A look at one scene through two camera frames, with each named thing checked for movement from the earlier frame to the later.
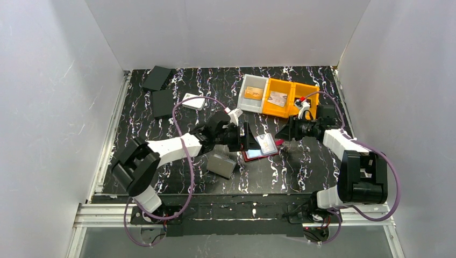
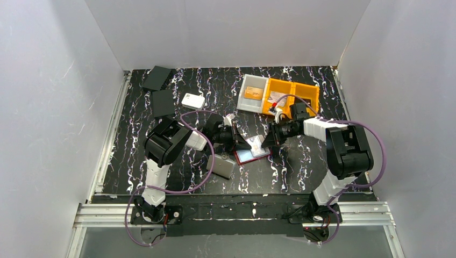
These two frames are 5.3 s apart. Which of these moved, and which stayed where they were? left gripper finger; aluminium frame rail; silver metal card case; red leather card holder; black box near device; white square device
Moved: red leather card holder; left gripper finger
Stayed: white square device; aluminium frame rail; silver metal card case; black box near device
